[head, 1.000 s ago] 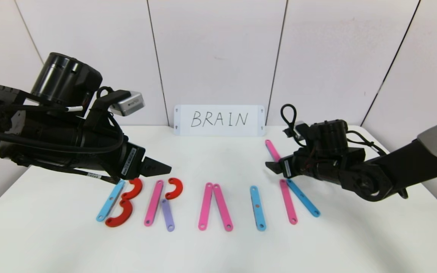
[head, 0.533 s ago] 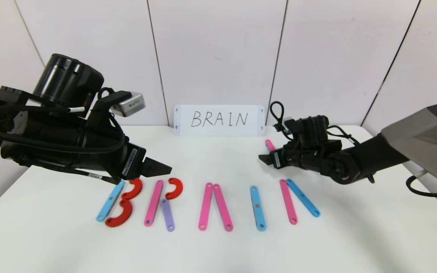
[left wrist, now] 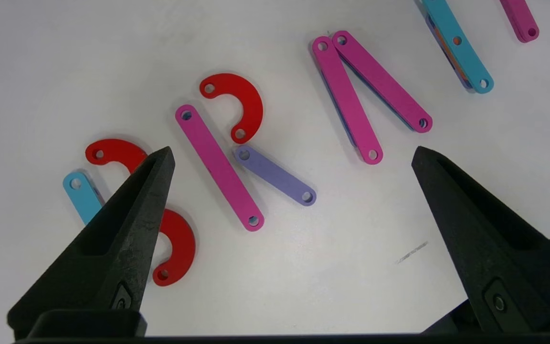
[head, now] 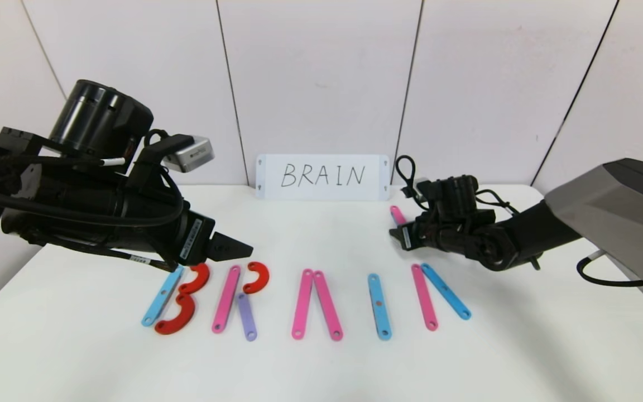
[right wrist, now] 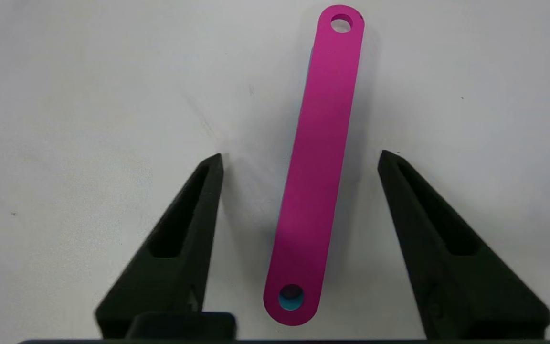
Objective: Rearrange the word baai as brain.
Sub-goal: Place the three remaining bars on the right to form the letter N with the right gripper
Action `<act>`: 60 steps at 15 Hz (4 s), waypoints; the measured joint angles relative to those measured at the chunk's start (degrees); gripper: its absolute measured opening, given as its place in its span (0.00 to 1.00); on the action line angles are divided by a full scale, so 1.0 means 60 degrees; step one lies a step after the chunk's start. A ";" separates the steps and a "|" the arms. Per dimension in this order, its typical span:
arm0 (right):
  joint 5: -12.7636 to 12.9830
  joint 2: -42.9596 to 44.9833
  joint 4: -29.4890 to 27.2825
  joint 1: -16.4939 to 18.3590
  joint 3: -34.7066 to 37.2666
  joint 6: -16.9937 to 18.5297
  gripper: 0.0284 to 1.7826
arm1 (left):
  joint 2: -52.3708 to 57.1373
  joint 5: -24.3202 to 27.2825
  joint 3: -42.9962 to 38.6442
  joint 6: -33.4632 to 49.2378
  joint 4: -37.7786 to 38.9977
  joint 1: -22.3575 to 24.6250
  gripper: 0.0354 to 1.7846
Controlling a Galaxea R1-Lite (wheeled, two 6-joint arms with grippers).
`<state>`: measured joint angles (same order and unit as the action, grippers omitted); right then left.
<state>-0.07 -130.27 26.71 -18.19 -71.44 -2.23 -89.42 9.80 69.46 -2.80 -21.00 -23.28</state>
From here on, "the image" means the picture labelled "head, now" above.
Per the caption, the blue strip with middle hole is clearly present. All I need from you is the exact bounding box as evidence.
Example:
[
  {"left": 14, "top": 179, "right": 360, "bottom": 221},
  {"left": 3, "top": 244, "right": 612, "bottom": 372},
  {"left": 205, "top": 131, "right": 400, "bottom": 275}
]
[{"left": 367, "top": 273, "right": 392, "bottom": 341}]

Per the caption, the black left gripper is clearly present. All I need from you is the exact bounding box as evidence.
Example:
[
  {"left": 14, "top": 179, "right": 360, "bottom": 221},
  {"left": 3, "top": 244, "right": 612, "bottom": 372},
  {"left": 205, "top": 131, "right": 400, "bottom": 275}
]
[{"left": 116, "top": 188, "right": 254, "bottom": 268}]

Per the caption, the red curved piece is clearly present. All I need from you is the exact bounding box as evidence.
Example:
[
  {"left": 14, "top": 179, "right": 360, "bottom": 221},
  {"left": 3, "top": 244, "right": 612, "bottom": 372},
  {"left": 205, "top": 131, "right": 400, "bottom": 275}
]
[
  {"left": 154, "top": 294, "right": 196, "bottom": 336},
  {"left": 179, "top": 262, "right": 210, "bottom": 295},
  {"left": 242, "top": 262, "right": 270, "bottom": 295}
]

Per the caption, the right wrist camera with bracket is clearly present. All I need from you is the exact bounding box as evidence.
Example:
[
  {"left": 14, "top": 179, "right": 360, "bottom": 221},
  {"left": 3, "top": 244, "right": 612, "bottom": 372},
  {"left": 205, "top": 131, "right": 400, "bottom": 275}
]
[{"left": 411, "top": 178, "right": 439, "bottom": 203}]

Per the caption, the black looped right arm cable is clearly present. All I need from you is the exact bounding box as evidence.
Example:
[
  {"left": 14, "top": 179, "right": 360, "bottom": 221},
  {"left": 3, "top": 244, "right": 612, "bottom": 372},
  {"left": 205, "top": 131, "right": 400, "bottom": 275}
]
[{"left": 395, "top": 155, "right": 418, "bottom": 197}]

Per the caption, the long light blue strip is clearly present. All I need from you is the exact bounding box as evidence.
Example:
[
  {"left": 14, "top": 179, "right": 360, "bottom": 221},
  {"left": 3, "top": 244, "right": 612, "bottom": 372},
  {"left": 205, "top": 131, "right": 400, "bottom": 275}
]
[{"left": 142, "top": 267, "right": 185, "bottom": 327}]

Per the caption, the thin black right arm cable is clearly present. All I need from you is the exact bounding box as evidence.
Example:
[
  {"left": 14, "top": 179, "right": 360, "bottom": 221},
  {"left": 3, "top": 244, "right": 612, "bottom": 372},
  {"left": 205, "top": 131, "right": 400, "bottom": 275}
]
[{"left": 577, "top": 250, "right": 643, "bottom": 289}]

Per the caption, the white BRAIN word card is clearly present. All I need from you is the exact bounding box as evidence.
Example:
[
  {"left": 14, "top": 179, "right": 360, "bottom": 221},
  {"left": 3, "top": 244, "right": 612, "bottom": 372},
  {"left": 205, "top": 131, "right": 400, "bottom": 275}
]
[{"left": 256, "top": 154, "right": 390, "bottom": 200}]

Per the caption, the short purple strip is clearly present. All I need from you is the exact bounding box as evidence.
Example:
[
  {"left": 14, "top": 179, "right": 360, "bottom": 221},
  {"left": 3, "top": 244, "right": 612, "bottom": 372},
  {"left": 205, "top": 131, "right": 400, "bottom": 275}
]
[{"left": 237, "top": 293, "right": 258, "bottom": 342}]

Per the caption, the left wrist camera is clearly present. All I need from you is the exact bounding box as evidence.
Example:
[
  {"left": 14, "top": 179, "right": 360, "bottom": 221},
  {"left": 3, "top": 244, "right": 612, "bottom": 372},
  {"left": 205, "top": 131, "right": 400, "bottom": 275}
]
[{"left": 143, "top": 134, "right": 215, "bottom": 174}]

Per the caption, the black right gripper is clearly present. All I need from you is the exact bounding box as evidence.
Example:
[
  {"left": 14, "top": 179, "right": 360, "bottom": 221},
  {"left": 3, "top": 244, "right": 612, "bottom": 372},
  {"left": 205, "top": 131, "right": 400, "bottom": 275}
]
[{"left": 388, "top": 221, "right": 442, "bottom": 251}]

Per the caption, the short blue strip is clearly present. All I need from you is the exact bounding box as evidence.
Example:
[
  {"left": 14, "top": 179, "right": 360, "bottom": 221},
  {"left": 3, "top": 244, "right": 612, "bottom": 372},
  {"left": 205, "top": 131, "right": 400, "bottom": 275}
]
[{"left": 421, "top": 263, "right": 472, "bottom": 320}]

